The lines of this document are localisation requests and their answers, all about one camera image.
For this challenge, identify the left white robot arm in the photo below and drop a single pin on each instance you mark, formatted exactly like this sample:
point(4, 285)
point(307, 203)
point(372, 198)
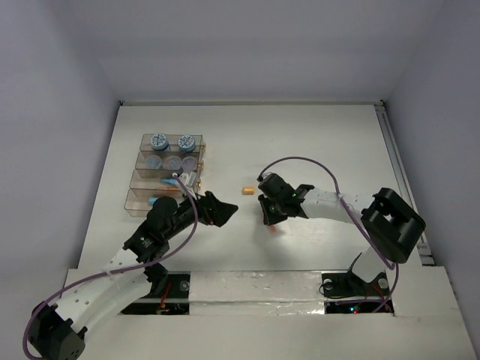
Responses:
point(61, 325)

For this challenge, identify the aluminium rail right edge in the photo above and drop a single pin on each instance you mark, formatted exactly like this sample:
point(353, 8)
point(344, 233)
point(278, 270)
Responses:
point(423, 248)

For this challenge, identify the blue lid jar in bin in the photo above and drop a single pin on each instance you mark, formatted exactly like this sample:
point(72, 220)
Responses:
point(159, 142)

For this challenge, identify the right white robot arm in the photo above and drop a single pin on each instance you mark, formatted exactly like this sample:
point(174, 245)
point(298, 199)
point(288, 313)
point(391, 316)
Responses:
point(392, 227)

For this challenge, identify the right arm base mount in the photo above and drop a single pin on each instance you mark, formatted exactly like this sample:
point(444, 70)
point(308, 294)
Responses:
point(346, 293)

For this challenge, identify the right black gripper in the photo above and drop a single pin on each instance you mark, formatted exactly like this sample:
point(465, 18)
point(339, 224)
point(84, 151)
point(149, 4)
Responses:
point(271, 218)

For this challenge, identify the blue highlighter with cap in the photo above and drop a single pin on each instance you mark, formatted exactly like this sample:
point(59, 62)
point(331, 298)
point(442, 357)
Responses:
point(168, 181)

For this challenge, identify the blue lid jar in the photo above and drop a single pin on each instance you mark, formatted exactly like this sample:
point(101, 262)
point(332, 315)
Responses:
point(159, 142)
point(186, 143)

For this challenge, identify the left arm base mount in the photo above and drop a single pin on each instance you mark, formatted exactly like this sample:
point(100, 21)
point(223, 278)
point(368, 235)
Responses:
point(168, 293)

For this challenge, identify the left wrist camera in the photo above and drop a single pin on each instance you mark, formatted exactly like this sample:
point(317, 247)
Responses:
point(185, 180)

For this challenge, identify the clear paperclip jar small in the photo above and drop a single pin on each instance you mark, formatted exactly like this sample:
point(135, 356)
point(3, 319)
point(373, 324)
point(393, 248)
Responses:
point(189, 163)

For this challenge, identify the small orange cap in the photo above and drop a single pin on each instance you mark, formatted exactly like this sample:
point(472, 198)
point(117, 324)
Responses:
point(248, 190)

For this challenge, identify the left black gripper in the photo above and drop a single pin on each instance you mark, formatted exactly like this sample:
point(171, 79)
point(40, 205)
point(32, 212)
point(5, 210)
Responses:
point(206, 208)

